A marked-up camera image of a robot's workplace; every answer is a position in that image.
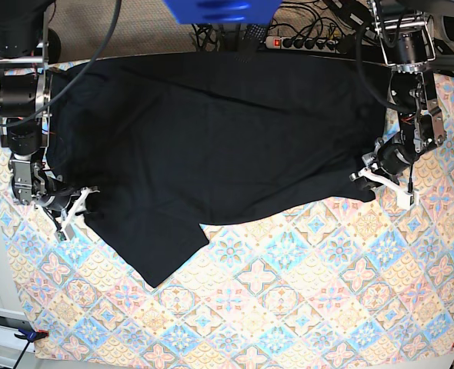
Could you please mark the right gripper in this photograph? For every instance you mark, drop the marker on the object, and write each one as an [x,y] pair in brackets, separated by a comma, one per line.
[55,198]

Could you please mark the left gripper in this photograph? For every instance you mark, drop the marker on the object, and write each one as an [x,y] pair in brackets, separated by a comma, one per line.
[388,159]

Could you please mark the black T-shirt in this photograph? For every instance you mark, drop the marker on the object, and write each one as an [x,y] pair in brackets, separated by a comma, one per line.
[177,141]

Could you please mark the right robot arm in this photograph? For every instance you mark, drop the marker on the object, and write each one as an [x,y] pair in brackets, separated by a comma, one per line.
[27,46]

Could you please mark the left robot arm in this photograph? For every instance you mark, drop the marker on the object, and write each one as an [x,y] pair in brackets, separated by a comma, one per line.
[407,48]

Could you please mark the patterned tablecloth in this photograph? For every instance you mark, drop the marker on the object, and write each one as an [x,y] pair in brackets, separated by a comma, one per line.
[333,283]

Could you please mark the blue clamp bottom left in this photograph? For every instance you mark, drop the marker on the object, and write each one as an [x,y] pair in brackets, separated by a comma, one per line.
[30,335]

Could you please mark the black remote control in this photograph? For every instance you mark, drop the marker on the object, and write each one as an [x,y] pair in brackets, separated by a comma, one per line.
[254,35]

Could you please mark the blue box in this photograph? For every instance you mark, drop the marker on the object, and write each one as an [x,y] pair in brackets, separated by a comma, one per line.
[223,11]

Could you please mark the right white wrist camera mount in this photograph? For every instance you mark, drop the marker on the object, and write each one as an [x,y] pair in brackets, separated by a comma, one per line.
[75,208]

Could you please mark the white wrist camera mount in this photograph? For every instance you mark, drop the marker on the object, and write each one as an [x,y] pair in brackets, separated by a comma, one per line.
[75,208]
[405,197]

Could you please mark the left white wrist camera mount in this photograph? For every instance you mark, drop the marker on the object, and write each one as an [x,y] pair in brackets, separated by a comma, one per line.
[405,197]

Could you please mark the black power strip red switch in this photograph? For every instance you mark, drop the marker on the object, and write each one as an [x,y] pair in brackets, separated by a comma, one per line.
[310,44]

